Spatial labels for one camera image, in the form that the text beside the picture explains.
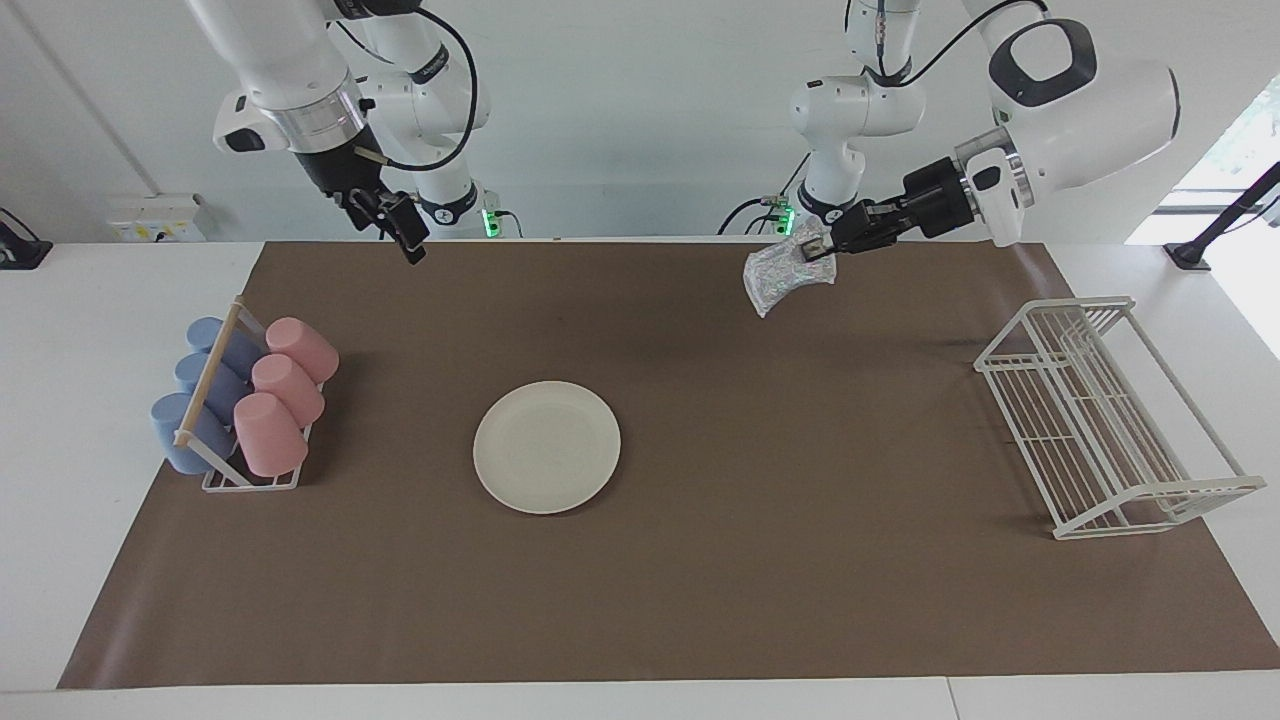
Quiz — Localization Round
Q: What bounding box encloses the blue plastic cup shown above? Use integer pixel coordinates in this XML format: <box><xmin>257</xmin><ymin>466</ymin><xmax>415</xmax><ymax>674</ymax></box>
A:
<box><xmin>174</xmin><ymin>352</ymin><xmax>253</xmax><ymax>426</ymax></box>
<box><xmin>186</xmin><ymin>317</ymin><xmax>267</xmax><ymax>381</ymax></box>
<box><xmin>150</xmin><ymin>392</ymin><xmax>239</xmax><ymax>475</ymax></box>

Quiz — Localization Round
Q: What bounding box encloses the black left base cable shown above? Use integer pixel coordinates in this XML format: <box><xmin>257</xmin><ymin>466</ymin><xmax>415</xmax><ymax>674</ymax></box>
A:
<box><xmin>718</xmin><ymin>150</ymin><xmax>813</xmax><ymax>239</ymax></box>

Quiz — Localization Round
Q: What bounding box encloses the pink plastic cup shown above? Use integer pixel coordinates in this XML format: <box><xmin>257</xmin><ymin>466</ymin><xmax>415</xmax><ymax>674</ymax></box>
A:
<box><xmin>233</xmin><ymin>392</ymin><xmax>310</xmax><ymax>479</ymax></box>
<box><xmin>251</xmin><ymin>353</ymin><xmax>327</xmax><ymax>429</ymax></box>
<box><xmin>265</xmin><ymin>317</ymin><xmax>340</xmax><ymax>385</ymax></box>

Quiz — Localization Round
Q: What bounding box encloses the white wall socket box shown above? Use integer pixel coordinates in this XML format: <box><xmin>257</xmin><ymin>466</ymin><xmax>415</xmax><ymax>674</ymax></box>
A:
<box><xmin>107</xmin><ymin>193</ymin><xmax>207</xmax><ymax>244</ymax></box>

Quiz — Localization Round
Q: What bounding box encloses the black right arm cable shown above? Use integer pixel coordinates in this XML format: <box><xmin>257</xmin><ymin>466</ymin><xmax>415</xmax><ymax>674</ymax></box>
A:
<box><xmin>330</xmin><ymin>8</ymin><xmax>481</xmax><ymax>173</ymax></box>

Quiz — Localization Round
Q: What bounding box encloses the brown table mat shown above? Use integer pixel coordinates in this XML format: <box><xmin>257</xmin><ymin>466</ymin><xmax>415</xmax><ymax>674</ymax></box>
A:
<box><xmin>57</xmin><ymin>238</ymin><xmax>1280</xmax><ymax>691</ymax></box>

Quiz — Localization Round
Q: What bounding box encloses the black table clamp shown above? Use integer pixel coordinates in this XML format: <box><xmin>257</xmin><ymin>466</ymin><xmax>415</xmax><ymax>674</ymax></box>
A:
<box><xmin>0</xmin><ymin>207</ymin><xmax>54</xmax><ymax>272</ymax></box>

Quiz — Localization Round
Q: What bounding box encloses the white wire dish rack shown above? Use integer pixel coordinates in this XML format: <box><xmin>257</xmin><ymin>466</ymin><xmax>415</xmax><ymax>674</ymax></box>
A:
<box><xmin>973</xmin><ymin>295</ymin><xmax>1268</xmax><ymax>542</ymax></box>

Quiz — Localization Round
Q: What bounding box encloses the black clamp stand pole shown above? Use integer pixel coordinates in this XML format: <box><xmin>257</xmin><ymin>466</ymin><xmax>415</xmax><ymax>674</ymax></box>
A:
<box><xmin>1163</xmin><ymin>160</ymin><xmax>1280</xmax><ymax>272</ymax></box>

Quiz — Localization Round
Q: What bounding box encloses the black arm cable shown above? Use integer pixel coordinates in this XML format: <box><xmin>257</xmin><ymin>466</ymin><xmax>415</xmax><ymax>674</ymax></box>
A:
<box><xmin>845</xmin><ymin>0</ymin><xmax>1051</xmax><ymax>89</ymax></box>
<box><xmin>330</xmin><ymin>8</ymin><xmax>481</xmax><ymax>173</ymax></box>

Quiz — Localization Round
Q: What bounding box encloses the cup holder rack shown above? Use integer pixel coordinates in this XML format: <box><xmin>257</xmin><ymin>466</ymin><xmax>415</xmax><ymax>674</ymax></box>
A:
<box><xmin>174</xmin><ymin>296</ymin><xmax>323</xmax><ymax>493</ymax></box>

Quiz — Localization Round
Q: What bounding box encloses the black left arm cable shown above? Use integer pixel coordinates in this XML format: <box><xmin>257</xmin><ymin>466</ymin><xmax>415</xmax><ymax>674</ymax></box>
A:
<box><xmin>845</xmin><ymin>0</ymin><xmax>1051</xmax><ymax>89</ymax></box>

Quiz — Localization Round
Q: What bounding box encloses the cream round plate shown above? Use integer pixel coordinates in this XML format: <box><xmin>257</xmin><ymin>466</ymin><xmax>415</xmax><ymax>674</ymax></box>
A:
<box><xmin>472</xmin><ymin>380</ymin><xmax>623</xmax><ymax>516</ymax></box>

